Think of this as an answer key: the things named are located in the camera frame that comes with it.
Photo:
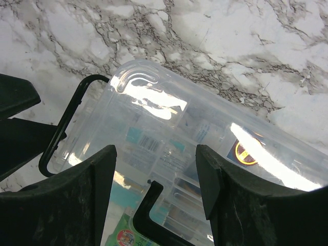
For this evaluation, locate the clear plastic box lid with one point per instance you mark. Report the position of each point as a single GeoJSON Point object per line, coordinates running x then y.
{"type": "Point", "coordinates": [156, 119]}

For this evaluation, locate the green small packet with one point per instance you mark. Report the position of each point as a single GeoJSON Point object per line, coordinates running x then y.
{"type": "Point", "coordinates": [123, 235]}

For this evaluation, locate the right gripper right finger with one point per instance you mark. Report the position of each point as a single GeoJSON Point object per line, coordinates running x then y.
{"type": "Point", "coordinates": [244, 209]}

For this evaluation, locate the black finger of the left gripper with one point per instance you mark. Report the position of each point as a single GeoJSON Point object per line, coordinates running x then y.
{"type": "Point", "coordinates": [21, 140]}

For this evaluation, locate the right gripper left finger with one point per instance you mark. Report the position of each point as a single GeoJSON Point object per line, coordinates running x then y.
{"type": "Point", "coordinates": [68, 208]}

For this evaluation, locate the black box handle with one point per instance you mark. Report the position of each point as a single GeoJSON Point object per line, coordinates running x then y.
{"type": "Point", "coordinates": [65, 120]}

